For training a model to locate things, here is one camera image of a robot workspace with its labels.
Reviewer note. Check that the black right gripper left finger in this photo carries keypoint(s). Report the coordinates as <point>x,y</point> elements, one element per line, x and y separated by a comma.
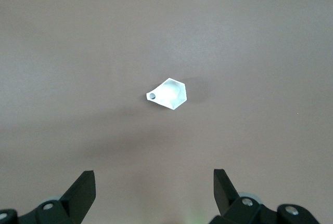
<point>75,203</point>

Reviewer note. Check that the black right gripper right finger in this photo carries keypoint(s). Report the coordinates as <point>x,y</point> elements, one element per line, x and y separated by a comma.
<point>229,203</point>

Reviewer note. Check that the white angular plastic cup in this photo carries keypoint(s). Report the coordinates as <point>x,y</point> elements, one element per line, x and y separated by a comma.
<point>169,94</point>

